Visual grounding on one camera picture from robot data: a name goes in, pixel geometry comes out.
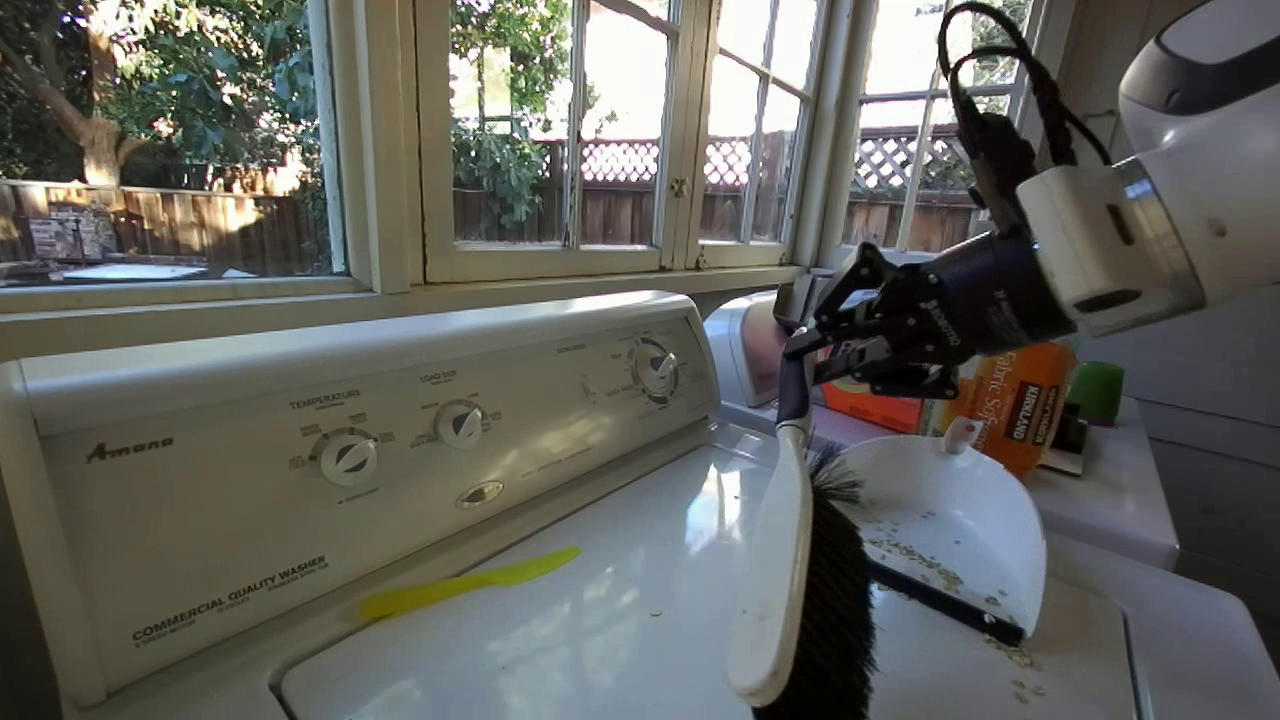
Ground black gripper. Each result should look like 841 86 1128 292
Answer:
775 226 1075 401

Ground dark cloth item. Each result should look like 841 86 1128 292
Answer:
723 348 882 720

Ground scattered debris crumbs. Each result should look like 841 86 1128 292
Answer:
859 519 991 609

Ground yellow tape strip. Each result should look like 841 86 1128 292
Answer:
351 539 588 626

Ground white washing machine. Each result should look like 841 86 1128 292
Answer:
0 286 1280 720

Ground small white washer knob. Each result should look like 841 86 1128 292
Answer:
310 429 382 487
430 394 492 450

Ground white window frame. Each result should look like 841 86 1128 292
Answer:
0 0 1070 362

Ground wooden garden fence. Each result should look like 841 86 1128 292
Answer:
0 122 997 283

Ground large washer cycle dial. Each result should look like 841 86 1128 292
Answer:
626 335 687 403

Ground white rounded plastic container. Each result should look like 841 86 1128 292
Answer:
701 292 805 411

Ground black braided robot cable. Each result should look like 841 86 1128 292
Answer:
930 0 1115 170

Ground orange Kirkland cardboard box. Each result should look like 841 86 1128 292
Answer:
936 338 1078 481

